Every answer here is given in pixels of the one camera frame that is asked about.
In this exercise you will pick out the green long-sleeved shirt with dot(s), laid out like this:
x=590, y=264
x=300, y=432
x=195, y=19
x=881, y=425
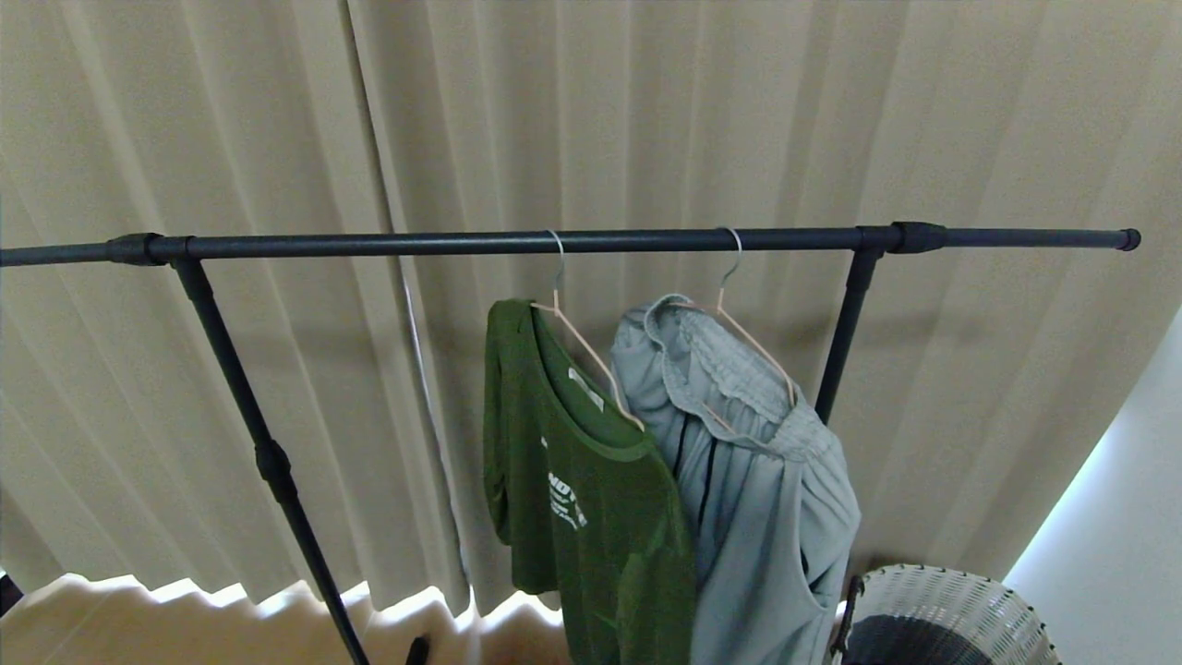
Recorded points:
x=591, y=526

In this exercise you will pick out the pink clothes hanger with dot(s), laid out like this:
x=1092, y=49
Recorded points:
x=757, y=351
x=591, y=355

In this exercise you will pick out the black clothes rack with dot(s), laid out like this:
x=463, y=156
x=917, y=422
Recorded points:
x=554, y=242

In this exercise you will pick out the pale grey shorts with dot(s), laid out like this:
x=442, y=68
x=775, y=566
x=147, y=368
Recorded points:
x=766, y=517

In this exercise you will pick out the white laundry basket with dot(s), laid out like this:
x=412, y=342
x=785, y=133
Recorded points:
x=970, y=600

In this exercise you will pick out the beige curtain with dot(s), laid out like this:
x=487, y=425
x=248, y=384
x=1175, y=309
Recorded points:
x=739, y=92

